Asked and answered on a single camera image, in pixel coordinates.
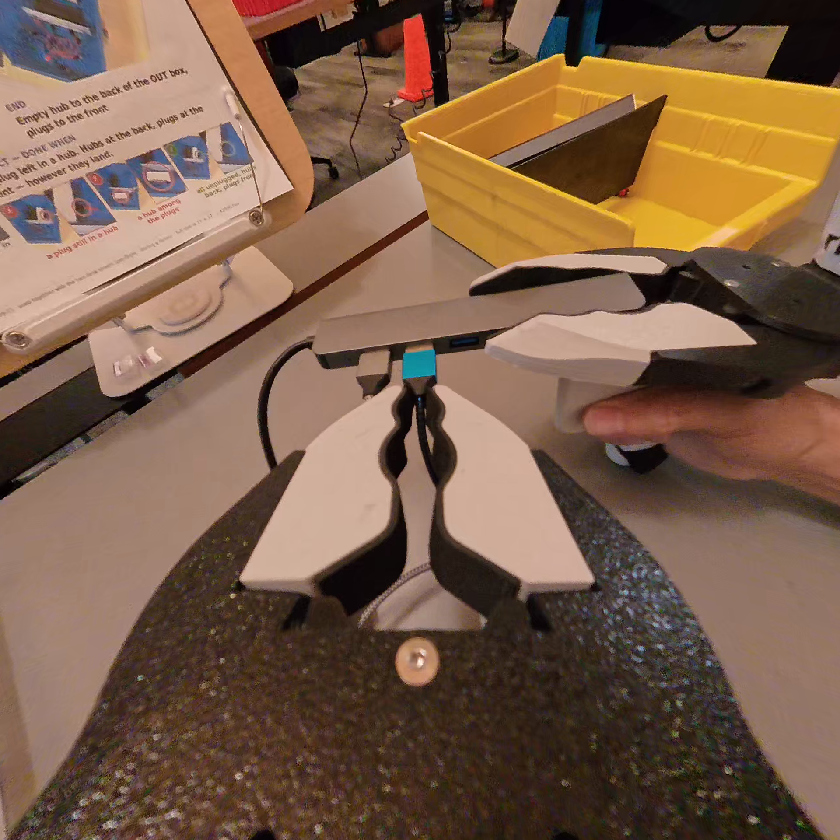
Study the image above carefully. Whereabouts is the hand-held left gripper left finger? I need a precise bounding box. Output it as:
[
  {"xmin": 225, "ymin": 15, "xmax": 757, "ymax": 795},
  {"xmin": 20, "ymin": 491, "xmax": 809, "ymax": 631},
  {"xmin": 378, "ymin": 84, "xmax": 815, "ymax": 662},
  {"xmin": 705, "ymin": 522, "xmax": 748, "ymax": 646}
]
[{"xmin": 238, "ymin": 384, "xmax": 409, "ymax": 616}]

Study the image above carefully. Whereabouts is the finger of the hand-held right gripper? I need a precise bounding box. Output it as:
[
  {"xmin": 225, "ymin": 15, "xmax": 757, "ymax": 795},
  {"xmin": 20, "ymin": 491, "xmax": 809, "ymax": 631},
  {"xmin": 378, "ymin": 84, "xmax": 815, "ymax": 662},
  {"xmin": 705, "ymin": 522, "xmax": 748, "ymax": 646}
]
[
  {"xmin": 484, "ymin": 302, "xmax": 759, "ymax": 389},
  {"xmin": 469, "ymin": 251, "xmax": 676, "ymax": 298}
]

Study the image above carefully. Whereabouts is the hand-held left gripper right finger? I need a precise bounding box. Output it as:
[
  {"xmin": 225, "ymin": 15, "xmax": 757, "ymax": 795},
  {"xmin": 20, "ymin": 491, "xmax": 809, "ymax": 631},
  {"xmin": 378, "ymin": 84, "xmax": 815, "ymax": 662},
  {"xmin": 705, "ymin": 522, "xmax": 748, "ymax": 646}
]
[{"xmin": 430, "ymin": 385, "xmax": 597, "ymax": 616}]

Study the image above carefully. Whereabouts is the yellow plastic bin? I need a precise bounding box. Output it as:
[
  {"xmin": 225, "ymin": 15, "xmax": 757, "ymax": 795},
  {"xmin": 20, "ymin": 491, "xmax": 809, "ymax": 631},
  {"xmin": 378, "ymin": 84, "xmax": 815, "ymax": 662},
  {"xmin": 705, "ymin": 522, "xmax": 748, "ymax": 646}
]
[{"xmin": 400, "ymin": 54, "xmax": 840, "ymax": 268}]

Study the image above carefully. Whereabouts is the grey braided usb cable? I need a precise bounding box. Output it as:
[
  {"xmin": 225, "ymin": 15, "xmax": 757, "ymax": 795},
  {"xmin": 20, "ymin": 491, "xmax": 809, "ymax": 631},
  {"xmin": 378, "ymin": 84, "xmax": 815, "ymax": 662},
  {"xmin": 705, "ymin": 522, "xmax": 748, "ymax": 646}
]
[{"xmin": 356, "ymin": 349, "xmax": 435, "ymax": 630}]

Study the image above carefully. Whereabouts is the black usb adapter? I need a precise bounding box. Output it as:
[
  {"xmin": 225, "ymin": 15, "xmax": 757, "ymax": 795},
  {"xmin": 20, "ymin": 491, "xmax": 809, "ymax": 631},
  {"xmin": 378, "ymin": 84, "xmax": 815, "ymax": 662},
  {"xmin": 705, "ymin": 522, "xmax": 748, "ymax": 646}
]
[{"xmin": 311, "ymin": 289, "xmax": 651, "ymax": 373}]

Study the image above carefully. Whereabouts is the blue braided cable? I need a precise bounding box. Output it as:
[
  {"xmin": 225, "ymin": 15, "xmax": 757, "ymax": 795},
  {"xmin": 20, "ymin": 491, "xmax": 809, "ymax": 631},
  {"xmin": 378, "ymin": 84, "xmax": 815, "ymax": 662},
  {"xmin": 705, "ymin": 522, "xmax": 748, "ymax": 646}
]
[{"xmin": 402, "ymin": 343, "xmax": 442, "ymax": 490}]

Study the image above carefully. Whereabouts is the person's right hand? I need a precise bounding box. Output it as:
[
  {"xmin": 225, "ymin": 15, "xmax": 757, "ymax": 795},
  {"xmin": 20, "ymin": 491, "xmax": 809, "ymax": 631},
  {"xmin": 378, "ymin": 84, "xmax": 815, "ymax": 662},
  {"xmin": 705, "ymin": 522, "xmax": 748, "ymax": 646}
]
[{"xmin": 583, "ymin": 384, "xmax": 840, "ymax": 506}]

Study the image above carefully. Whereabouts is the blue bag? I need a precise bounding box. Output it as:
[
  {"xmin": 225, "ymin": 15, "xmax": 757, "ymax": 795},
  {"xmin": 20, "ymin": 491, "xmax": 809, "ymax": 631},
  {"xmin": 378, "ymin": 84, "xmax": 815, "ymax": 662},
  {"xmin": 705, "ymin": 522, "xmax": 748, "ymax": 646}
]
[{"xmin": 537, "ymin": 13, "xmax": 603, "ymax": 63}]

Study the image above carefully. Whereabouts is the white leaning board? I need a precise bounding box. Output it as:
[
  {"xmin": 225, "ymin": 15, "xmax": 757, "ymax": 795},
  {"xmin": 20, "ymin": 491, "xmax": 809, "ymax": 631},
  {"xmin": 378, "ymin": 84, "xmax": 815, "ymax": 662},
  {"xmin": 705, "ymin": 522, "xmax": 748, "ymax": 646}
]
[{"xmin": 505, "ymin": 0, "xmax": 560, "ymax": 61}]

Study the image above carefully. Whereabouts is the orange traffic cone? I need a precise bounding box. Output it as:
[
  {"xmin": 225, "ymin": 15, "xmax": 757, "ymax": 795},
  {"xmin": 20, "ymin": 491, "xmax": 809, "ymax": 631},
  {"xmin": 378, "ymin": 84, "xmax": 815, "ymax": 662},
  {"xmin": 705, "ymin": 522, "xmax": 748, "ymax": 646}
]
[{"xmin": 397, "ymin": 14, "xmax": 435, "ymax": 102}]

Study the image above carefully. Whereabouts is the wooden display board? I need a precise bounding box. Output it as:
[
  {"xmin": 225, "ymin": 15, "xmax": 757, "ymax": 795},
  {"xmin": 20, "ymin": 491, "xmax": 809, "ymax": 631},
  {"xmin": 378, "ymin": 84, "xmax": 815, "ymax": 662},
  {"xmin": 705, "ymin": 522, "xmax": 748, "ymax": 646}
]
[{"xmin": 0, "ymin": 0, "xmax": 315, "ymax": 378}]

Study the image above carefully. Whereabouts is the grey desk with wood edge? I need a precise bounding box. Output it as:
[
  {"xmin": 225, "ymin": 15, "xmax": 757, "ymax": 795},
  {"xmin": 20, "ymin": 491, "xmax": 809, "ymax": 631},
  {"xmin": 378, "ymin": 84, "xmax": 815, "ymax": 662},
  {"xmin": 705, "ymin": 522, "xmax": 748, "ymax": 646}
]
[{"xmin": 243, "ymin": 0, "xmax": 454, "ymax": 42}]

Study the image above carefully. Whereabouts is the red plastic bin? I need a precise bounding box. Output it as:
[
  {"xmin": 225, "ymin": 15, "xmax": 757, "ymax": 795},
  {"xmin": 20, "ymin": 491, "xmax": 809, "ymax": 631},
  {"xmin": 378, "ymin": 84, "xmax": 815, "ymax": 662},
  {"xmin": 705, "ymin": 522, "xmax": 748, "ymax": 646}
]
[{"xmin": 233, "ymin": 0, "xmax": 355, "ymax": 18}]

